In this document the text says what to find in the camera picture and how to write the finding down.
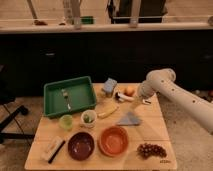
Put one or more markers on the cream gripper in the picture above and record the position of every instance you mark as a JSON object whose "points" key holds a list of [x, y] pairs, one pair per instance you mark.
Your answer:
{"points": [[137, 101]]}

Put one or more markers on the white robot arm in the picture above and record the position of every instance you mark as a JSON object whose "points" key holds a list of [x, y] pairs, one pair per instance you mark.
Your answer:
{"points": [[163, 81]]}

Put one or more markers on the orange red bowl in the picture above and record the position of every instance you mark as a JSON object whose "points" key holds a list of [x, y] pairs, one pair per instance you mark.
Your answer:
{"points": [[113, 141]]}

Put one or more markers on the dark purple bowl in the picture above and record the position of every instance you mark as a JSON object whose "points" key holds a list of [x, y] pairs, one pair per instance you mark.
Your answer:
{"points": [[81, 146]]}

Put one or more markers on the orange fruit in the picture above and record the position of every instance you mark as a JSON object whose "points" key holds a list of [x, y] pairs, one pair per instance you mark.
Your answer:
{"points": [[129, 91]]}

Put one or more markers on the blue grey folded cloth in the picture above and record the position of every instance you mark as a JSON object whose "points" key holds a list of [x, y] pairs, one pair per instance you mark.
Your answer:
{"points": [[129, 119]]}

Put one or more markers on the blue sponge block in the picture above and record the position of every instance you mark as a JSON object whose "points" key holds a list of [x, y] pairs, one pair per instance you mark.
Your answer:
{"points": [[109, 86]]}

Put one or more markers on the bunch of dark grapes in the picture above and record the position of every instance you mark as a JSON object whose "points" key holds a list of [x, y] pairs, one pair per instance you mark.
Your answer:
{"points": [[147, 150]]}

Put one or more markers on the white cup with green item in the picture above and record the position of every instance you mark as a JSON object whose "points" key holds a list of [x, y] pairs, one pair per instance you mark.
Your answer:
{"points": [[88, 118]]}

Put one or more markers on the light green cup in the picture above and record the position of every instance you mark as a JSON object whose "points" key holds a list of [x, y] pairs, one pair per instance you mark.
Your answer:
{"points": [[65, 122]]}

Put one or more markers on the green plastic tray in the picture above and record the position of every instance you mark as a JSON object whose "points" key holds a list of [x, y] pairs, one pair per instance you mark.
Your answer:
{"points": [[81, 96]]}

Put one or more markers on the black office chair base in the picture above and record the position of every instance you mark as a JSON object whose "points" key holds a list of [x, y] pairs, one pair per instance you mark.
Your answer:
{"points": [[6, 97]]}

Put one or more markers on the white scrub brush black handle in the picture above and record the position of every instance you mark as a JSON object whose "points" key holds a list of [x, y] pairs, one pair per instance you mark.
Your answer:
{"points": [[51, 149]]}

